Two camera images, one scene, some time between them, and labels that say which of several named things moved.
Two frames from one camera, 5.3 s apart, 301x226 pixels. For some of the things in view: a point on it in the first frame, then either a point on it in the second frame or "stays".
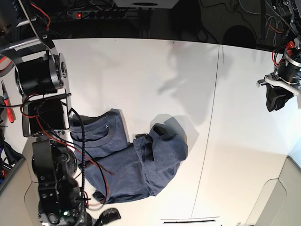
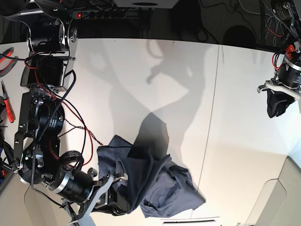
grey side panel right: (280, 203) stays
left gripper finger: (107, 215) → (110, 201)
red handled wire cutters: (7, 102) stays
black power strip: (99, 14) stays
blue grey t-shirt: (116, 169) → (154, 181)
